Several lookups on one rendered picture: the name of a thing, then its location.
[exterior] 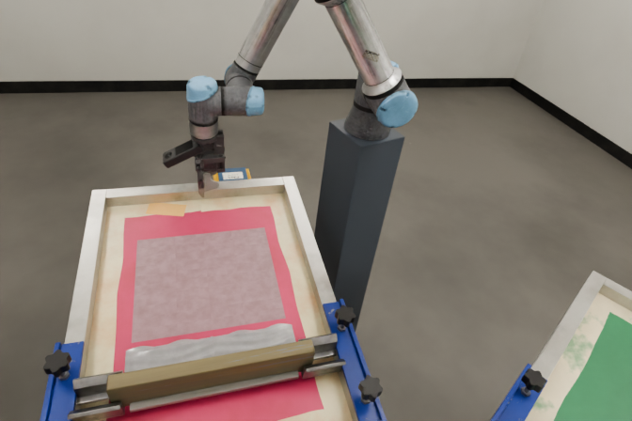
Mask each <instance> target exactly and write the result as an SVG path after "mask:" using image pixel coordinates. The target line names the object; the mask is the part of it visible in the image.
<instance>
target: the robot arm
mask: <svg viewBox="0 0 632 421"><path fill-rule="evenodd" d="M298 1H299V0H265V1H264V3H263V5H262V7H261V10H260V12H259V14H258V16H257V18H256V20H255V22H254V23H253V24H252V26H251V28H250V30H249V32H248V34H247V36H246V38H245V41H244V43H243V45H242V47H241V49H240V51H239V53H238V54H237V55H236V57H235V59H234V61H233V63H232V64H231V65H229V66H228V67H227V69H226V71H225V76H224V81H225V85H226V86H218V85H217V82H216V81H215V80H214V78H212V77H207V76H196V77H193V78H191V79H190V80H189V81H188V82H187V85H186V99H187V105H188V117H189V131H190V133H191V140H189V141H187V142H185V143H183V144H181V145H179V146H177V147H175V148H172V149H170V150H168V151H166V152H164V153H163V165H164V166H165V167H166V168H169V167H171V166H173V165H176V164H179V163H181V162H183V161H185V160H187V159H189V158H191V157H193V156H194V157H195V167H196V171H197V184H198V193H199V194H200V196H201V197H204V193H205V192H207V191H210V190H213V189H216V188H218V187H219V183H218V182H217V181H214V180H212V179H211V176H212V175H215V174H216V173H222V172H225V159H226V156H225V154H224V151H225V146H224V134H223V130H218V116H248V117H251V116H260V115H262V113H263V111H264V92H263V89H262V88H261V87H258V86H253V83H254V81H255V80H256V78H257V76H258V74H259V72H260V71H261V68H262V66H263V64H264V63H265V61H266V59H267V57H268V55H269V54H270V53H271V51H272V49H273V47H274V45H275V44H276V42H277V39H278V37H279V36H280V34H281V32H282V30H283V28H284V27H285V25H286V23H287V21H288V20H289V19H290V17H291V15H292V12H293V11H294V9H295V7H296V5H297V3H298ZM314 1H315V2H316V4H319V5H323V6H325V8H326V10H327V12H328V13H329V15H330V17H331V19H332V21H333V23H334V25H335V26H336V28H337V30H338V32H339V34H340V37H341V39H342V41H343V43H344V44H345V46H346V48H347V50H348V52H349V54H350V56H351V58H352V59H353V61H354V63H355V66H356V68H357V70H358V75H357V81H356V87H355V98H354V104H353V106H352V108H351V110H350V112H349V115H348V116H347V117H346V118H345V122H344V129H345V131H346V132H348V133H349V134H350V135H352V136H354V137H357V138H360V139H364V140H371V141H375V140H382V139H385V138H387V137H388V136H389V133H390V129H391V128H397V127H401V126H402V125H404V124H406V123H407V122H408V121H410V120H411V119H412V117H413V116H414V115H415V113H416V112H417V110H418V100H417V98H416V95H415V94H414V93H413V92H412V91H411V90H410V89H409V87H408V85H407V83H406V81H405V79H404V77H403V74H402V71H401V70H400V69H399V65H398V64H397V63H395V62H393V61H390V60H389V58H388V55H387V52H386V50H385V47H384V45H383V43H382V41H381V40H380V37H379V35H378V33H377V31H376V28H375V26H374V24H373V22H372V20H371V16H370V14H369V12H368V11H367V8H366V6H365V4H364V2H363V0H314ZM203 179H204V180H205V181H203Z"/></svg>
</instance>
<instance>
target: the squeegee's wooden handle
mask: <svg viewBox="0 0 632 421"><path fill-rule="evenodd" d="M314 355H315V349H314V346H313V342H312V340H311V339H309V340H304V341H298V342H293V343H288V344H282V345H277V346H272V347H266V348H261V349H255V350H251V351H240V352H235V353H230V354H225V355H219V356H214V357H209V358H203V359H198V360H193V361H187V362H182V363H177V364H172V365H166V366H157V367H151V368H146V369H140V370H135V371H130V372H124V373H119V374H114V375H108V377H107V385H106V393H107V395H108V397H109V399H110V401H111V403H115V402H120V401H121V402H122V405H123V407H126V406H130V403H133V402H137V401H142V400H148V399H153V398H161V397H166V396H171V395H176V394H180V393H185V392H190V391H195V390H199V389H204V388H209V387H215V386H219V385H224V384H229V383H234V382H242V381H247V380H252V379H257V378H261V377H266V376H271V375H276V374H281V373H286V372H291V371H295V370H298V372H301V371H303V369H304V366H308V365H312V363H313V359H314Z"/></svg>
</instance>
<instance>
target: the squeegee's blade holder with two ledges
mask: <svg viewBox="0 0 632 421"><path fill-rule="evenodd" d="M298 378H299V374H298V370H295V371H291V372H286V373H281V374H276V375H271V376H266V377H261V378H257V379H252V380H247V381H242V382H234V383H229V384H224V385H219V386H215V387H209V388H204V389H199V390H195V391H190V392H185V393H180V394H176V395H171V396H166V397H161V398H153V399H148V400H142V401H137V402H133V403H130V413H132V412H137V411H142V410H147V409H151V408H156V407H161V406H166V405H170V404H175V403H180V402H184V401H188V400H193V399H198V398H206V397H211V396H216V395H221V394H226V393H230V392H235V391H240V390H245V389H249V388H253V387H258V386H263V385H267V384H272V383H277V382H285V381H290V380H295V379H298Z"/></svg>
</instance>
